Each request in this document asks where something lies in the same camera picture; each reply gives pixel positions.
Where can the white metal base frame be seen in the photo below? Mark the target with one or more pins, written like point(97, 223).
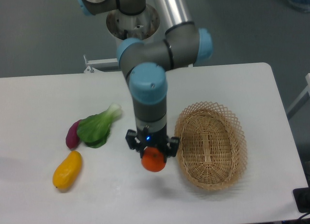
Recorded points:
point(103, 65)

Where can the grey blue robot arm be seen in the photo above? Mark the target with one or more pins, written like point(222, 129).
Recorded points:
point(144, 65)

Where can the black device at table edge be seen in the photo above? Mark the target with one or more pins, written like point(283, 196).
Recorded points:
point(302, 199)

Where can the orange fruit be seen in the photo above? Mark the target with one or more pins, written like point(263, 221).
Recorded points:
point(153, 160)

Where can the white frame at right edge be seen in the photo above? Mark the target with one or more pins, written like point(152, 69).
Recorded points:
point(300, 100)

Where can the yellow mango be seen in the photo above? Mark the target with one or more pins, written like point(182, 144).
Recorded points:
point(68, 171)

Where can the purple sweet potato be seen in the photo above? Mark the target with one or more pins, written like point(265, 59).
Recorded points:
point(72, 140)

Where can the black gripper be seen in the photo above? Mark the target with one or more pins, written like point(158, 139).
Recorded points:
point(140, 139)

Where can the woven wicker basket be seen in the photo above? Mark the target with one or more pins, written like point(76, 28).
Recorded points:
point(212, 152)

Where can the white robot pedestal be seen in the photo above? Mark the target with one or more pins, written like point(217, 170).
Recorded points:
point(143, 26)

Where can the green bok choy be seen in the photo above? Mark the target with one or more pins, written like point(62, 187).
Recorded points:
point(95, 129)

